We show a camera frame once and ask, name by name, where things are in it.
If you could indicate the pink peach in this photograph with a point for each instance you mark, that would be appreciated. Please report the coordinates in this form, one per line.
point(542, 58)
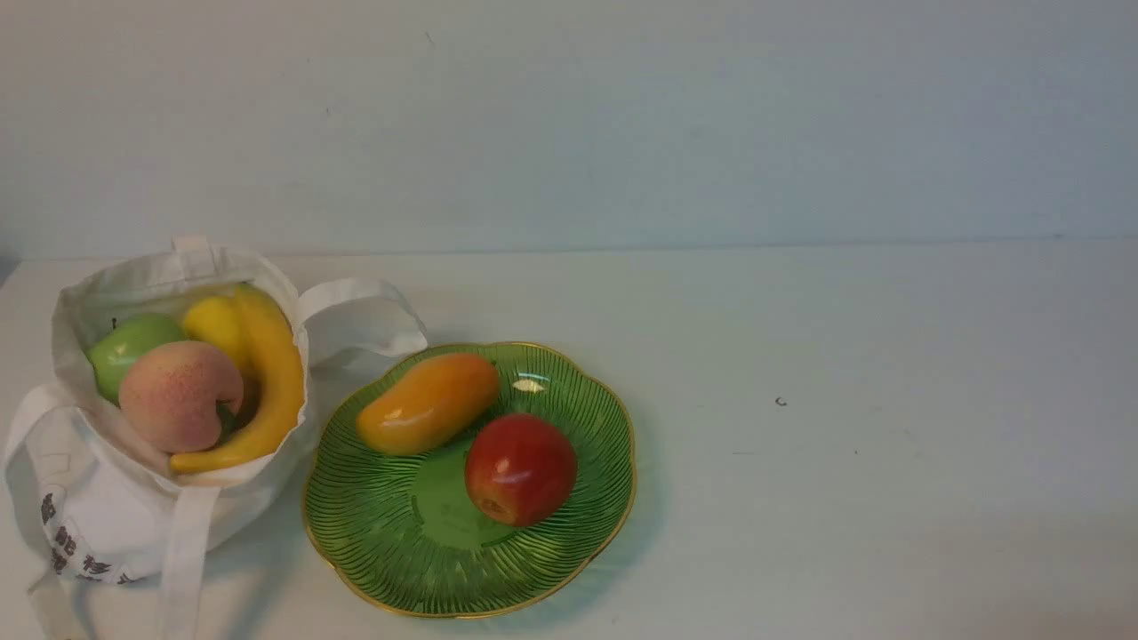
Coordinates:
point(172, 394)

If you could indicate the white canvas tote bag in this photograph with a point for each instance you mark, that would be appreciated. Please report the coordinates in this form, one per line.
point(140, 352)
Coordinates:
point(96, 502)

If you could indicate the orange mango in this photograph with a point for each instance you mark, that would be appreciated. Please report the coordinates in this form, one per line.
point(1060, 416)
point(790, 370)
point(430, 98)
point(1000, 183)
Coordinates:
point(434, 401)

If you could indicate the red apple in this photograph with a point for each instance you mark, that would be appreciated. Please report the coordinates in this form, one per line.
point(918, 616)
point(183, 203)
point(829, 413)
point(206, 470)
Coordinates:
point(519, 470)

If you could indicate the green glass plate gold rim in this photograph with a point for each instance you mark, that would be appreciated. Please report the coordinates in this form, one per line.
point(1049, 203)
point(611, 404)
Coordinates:
point(401, 531)

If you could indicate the yellow banana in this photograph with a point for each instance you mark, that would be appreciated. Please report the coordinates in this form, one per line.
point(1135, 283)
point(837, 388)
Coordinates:
point(277, 380)

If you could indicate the yellow lemon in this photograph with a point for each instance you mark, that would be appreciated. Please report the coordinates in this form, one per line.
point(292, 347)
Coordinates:
point(215, 320)

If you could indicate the green apple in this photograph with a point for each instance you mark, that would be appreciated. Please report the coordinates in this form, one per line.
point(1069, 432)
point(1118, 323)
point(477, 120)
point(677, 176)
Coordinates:
point(113, 356)

